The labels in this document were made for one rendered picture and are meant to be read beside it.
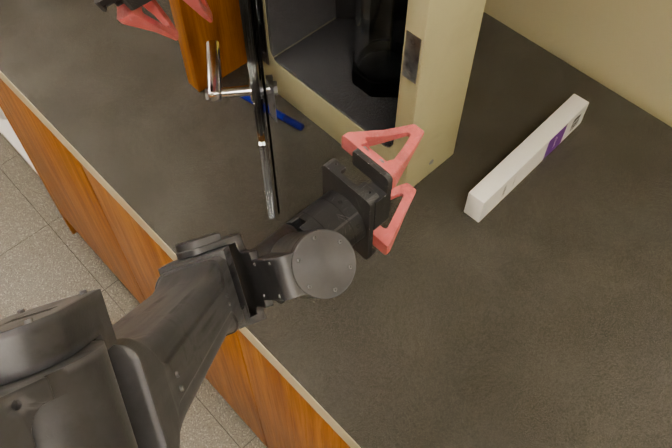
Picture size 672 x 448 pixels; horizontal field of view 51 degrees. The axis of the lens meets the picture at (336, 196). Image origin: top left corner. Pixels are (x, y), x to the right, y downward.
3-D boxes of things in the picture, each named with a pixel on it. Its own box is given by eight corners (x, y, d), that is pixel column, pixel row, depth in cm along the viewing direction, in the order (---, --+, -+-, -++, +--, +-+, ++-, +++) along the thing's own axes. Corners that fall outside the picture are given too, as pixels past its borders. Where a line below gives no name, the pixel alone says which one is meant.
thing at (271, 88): (279, 108, 84) (275, 73, 79) (280, 122, 83) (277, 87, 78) (262, 110, 84) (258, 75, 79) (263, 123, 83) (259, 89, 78)
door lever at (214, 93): (250, 48, 85) (248, 32, 83) (255, 106, 80) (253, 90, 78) (205, 52, 85) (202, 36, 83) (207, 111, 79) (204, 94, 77)
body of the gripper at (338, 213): (385, 193, 64) (325, 240, 61) (380, 250, 73) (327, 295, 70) (336, 152, 67) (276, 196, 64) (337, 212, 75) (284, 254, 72)
